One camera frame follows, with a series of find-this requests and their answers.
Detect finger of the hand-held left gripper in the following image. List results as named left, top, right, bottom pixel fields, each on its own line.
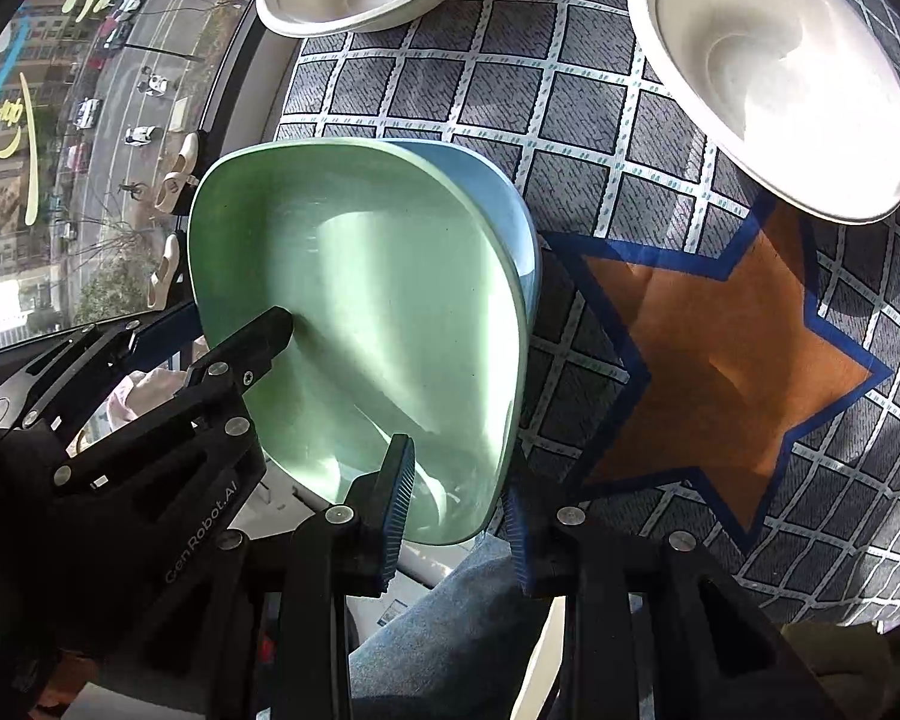
left=0, top=319, right=147, bottom=432
left=49, top=306, right=295, bottom=500

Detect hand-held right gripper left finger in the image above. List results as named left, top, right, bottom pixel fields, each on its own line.
left=274, top=433, right=417, bottom=720

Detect cream window handle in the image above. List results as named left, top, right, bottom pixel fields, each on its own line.
left=154, top=169, right=196, bottom=212
left=166, top=133, right=200, bottom=175
left=146, top=234, right=181, bottom=308

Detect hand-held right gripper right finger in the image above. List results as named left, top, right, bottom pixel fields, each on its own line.
left=501, top=450, right=841, bottom=720

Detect green plate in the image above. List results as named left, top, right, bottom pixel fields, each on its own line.
left=186, top=139, right=532, bottom=547

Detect pink plush slippers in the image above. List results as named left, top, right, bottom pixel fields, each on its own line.
left=105, top=367, right=196, bottom=428

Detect grey checked star blanket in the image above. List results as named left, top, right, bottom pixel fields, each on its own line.
left=274, top=0, right=900, bottom=631

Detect person's jeans leg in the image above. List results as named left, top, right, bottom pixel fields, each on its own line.
left=345, top=532, right=563, bottom=720

